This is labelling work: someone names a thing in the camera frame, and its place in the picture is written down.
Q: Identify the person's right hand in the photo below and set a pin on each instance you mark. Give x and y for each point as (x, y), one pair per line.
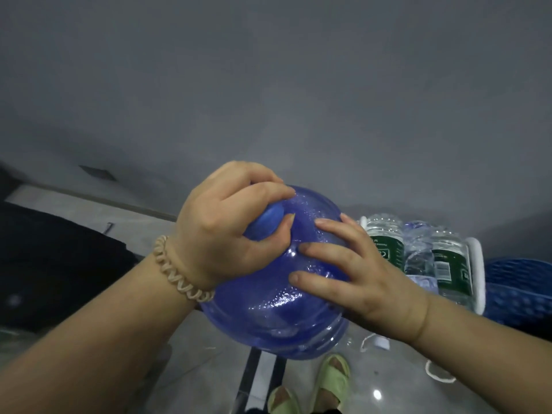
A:
(379, 293)

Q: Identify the large blue water jug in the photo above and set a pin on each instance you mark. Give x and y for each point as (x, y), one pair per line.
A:
(267, 306)

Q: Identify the small blue tinted water bottle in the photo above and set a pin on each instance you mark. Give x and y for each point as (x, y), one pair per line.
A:
(418, 254)

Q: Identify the green label water bottle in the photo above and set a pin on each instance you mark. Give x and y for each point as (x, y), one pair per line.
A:
(453, 263)
(388, 237)

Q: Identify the person's left hand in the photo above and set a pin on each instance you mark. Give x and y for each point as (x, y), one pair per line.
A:
(215, 228)

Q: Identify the person's left forearm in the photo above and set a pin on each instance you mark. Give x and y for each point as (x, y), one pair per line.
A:
(95, 340)

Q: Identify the white tiered storage cart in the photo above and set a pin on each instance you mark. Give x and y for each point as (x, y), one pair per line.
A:
(478, 271)

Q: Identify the blue perforated basket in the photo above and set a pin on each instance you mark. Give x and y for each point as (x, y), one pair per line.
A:
(517, 293)

